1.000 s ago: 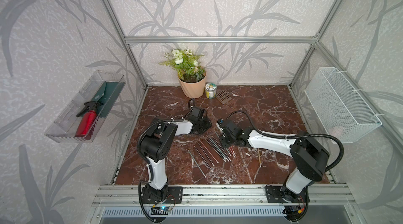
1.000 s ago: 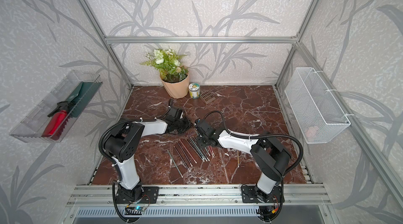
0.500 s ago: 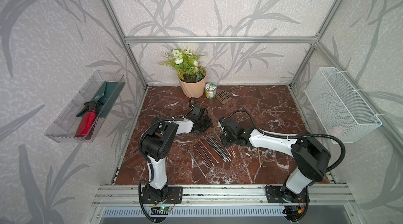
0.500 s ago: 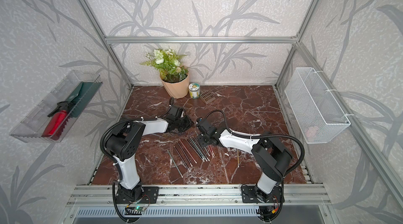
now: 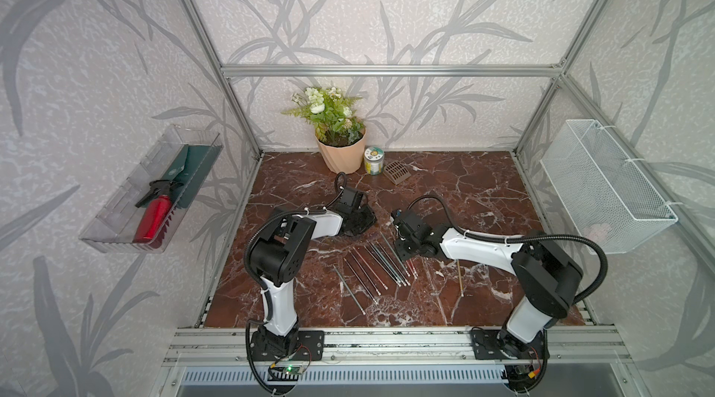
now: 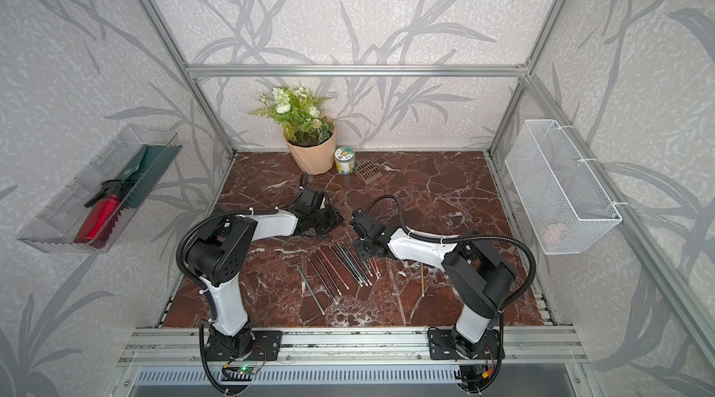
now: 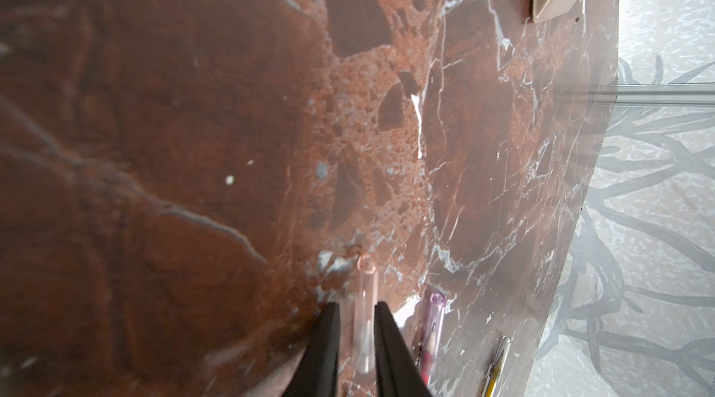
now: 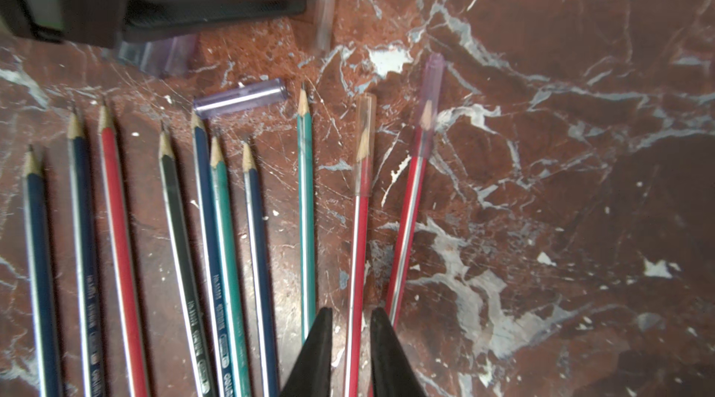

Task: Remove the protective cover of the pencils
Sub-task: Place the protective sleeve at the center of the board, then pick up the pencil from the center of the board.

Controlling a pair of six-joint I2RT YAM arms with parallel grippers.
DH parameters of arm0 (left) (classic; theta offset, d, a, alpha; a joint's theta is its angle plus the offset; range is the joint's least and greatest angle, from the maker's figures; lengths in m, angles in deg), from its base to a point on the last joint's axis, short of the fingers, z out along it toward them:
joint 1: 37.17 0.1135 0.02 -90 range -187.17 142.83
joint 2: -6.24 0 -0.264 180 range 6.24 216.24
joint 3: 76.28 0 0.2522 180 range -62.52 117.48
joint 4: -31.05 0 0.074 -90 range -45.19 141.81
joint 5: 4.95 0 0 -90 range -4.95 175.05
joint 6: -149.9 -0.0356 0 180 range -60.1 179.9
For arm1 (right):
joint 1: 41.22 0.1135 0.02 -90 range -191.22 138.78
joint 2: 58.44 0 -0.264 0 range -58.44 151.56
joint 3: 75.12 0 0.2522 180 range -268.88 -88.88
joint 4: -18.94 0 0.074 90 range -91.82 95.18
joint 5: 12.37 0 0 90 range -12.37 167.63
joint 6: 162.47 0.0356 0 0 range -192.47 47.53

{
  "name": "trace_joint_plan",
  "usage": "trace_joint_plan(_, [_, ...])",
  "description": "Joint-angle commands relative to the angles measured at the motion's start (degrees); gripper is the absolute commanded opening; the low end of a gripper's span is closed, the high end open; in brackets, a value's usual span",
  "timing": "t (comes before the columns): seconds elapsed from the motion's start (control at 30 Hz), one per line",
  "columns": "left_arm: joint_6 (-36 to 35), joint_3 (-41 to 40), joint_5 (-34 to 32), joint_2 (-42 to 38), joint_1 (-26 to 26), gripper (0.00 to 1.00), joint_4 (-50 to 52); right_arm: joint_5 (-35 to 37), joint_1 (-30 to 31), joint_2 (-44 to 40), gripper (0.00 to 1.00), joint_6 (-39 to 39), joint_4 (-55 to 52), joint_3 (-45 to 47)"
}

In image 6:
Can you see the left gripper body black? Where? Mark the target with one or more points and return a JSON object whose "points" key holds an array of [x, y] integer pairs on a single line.
{"points": [[322, 222]]}

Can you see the yellow green tin can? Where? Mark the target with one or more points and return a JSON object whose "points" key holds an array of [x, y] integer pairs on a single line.
{"points": [[345, 160]]}

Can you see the green garden trowel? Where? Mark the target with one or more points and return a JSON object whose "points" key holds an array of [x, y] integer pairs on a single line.
{"points": [[135, 175]]}

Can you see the red striped pencil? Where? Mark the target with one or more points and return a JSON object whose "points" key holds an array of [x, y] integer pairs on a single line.
{"points": [[334, 270]]}

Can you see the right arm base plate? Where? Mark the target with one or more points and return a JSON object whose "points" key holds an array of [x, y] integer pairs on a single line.
{"points": [[446, 344]]}

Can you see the circuit board with wires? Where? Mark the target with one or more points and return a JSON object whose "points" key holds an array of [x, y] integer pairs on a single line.
{"points": [[240, 373]]}

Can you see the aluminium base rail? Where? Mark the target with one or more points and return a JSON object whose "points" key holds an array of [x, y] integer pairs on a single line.
{"points": [[399, 345]]}

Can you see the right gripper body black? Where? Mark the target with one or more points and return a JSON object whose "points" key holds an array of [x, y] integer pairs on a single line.
{"points": [[362, 249]]}

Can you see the clear plastic wall tray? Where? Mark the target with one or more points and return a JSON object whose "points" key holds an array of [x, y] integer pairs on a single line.
{"points": [[53, 230]]}

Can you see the dark blue pencil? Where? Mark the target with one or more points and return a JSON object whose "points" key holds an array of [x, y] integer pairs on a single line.
{"points": [[322, 281]]}

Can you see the green pencil clear cap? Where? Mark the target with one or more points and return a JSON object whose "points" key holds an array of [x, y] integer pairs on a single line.
{"points": [[360, 264]]}

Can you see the red spray bottle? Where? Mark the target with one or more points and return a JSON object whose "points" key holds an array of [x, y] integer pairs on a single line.
{"points": [[105, 209]]}

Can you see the yellow pencil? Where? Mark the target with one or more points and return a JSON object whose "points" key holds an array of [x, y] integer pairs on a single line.
{"points": [[423, 282]]}

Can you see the white wire mesh basket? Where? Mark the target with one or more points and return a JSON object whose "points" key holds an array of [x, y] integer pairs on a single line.
{"points": [[556, 184]]}

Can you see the pink object in basket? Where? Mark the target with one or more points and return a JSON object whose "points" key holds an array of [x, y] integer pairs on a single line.
{"points": [[552, 234]]}

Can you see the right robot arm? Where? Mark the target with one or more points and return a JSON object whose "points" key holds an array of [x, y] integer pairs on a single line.
{"points": [[478, 272]]}

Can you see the terracotta pot with plant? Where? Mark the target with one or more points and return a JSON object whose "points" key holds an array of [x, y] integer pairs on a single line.
{"points": [[309, 133]]}

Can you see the blue pencil purple cap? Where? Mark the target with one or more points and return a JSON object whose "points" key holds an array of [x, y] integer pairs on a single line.
{"points": [[355, 269]]}

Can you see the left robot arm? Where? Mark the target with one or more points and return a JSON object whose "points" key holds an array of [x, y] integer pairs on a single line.
{"points": [[214, 251]]}

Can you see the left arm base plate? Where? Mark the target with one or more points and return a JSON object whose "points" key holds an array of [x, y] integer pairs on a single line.
{"points": [[258, 346]]}

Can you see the blue striped pencil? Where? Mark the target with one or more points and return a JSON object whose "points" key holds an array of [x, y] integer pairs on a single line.
{"points": [[331, 279]]}

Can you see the brown slotted plastic piece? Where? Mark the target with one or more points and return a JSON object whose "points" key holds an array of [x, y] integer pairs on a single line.
{"points": [[368, 172]]}

